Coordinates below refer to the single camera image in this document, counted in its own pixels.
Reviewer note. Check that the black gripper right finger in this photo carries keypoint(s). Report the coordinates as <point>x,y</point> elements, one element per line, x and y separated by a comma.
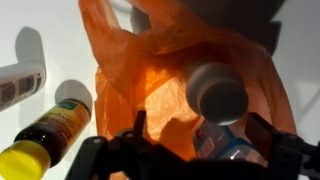
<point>260,136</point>

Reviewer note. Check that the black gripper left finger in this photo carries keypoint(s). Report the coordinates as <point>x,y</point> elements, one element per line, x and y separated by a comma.
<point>140,126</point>

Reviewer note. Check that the white pill bottle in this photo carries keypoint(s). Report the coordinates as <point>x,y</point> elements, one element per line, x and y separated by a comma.
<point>216,90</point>

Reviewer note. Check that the orange plastic bag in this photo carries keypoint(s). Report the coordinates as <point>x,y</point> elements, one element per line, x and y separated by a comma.
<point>160,100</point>

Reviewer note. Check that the blue labelled clear bottle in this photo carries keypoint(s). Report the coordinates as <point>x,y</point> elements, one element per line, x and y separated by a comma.
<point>213,140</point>

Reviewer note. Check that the yellow capped brown bottle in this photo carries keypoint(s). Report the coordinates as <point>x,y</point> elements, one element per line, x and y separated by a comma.
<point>50,130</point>

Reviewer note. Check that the white tube bottle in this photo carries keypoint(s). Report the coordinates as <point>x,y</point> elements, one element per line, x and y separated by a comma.
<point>20,87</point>

